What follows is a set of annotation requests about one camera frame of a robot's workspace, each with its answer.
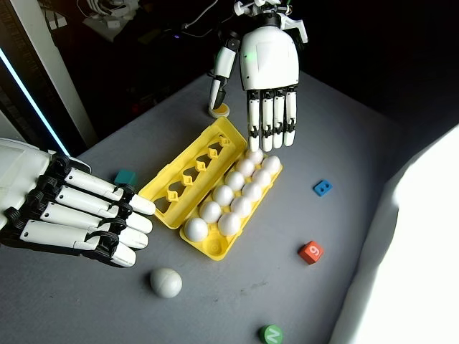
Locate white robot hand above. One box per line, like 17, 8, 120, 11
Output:
0, 138, 157, 269
209, 25, 301, 153

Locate white toy egg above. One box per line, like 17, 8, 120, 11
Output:
245, 148, 265, 166
235, 158, 256, 178
199, 200, 223, 224
150, 267, 183, 299
212, 184, 235, 208
217, 212, 242, 237
241, 181, 263, 203
229, 196, 253, 219
184, 216, 209, 242
224, 171, 246, 193
252, 168, 273, 189
261, 155, 283, 176

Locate yellow toy egg half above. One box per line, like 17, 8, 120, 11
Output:
209, 102, 230, 118

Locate yellow egg carton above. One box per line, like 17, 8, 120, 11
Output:
138, 116, 284, 262

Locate cyan light strip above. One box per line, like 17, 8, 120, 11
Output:
0, 46, 71, 157

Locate teal toy block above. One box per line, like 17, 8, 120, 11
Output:
113, 169, 138, 187

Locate grey table cloth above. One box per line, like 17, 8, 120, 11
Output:
0, 70, 456, 344

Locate blue toy block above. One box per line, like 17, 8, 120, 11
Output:
313, 179, 333, 197

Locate white background device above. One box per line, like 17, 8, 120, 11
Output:
81, 0, 125, 33

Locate red number block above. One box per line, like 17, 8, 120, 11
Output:
298, 240, 325, 266

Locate green round letter block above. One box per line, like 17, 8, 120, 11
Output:
258, 324, 284, 344

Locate white cable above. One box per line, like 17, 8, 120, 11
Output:
181, 0, 248, 39

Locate white frame post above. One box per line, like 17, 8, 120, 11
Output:
19, 0, 100, 148

